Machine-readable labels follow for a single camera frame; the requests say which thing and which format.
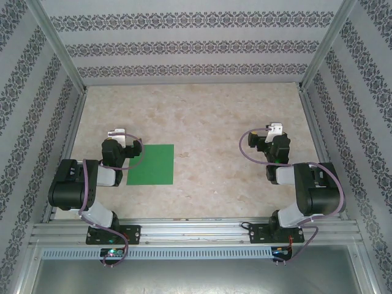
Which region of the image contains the green paper sheet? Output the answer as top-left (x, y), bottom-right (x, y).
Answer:
top-left (126, 143), bottom-right (175, 186)

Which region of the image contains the grey metal panel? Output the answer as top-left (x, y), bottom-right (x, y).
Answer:
top-left (18, 258), bottom-right (376, 294)

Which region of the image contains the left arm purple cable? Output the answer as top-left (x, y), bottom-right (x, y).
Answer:
top-left (78, 130), bottom-right (145, 269)

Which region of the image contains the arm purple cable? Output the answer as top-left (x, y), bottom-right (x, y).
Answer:
top-left (78, 130), bottom-right (145, 269)
top-left (239, 127), bottom-right (345, 267)

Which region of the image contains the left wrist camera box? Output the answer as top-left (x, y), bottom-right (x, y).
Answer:
top-left (107, 127), bottom-right (127, 147)

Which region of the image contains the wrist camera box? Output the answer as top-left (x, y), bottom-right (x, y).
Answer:
top-left (107, 127), bottom-right (127, 147)
top-left (265, 121), bottom-right (283, 143)

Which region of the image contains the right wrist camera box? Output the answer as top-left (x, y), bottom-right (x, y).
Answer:
top-left (265, 121), bottom-right (283, 143)

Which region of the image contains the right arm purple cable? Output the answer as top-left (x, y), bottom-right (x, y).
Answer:
top-left (239, 127), bottom-right (345, 267)

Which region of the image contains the aluminium side rail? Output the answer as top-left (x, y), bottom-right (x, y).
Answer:
top-left (41, 90), bottom-right (89, 223)
top-left (298, 88), bottom-right (349, 221)

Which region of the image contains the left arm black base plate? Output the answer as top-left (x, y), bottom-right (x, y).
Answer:
top-left (86, 225), bottom-right (141, 246)

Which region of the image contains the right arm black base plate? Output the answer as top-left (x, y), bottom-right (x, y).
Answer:
top-left (249, 222), bottom-right (306, 244)

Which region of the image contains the aluminium frame post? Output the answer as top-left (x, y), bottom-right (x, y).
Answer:
top-left (26, 0), bottom-right (88, 92)
top-left (298, 0), bottom-right (361, 92)

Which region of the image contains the long aluminium mounting rail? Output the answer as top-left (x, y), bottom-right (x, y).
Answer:
top-left (30, 216), bottom-right (359, 246)

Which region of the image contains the grey slotted cable duct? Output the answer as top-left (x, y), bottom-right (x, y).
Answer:
top-left (41, 246), bottom-right (273, 260)

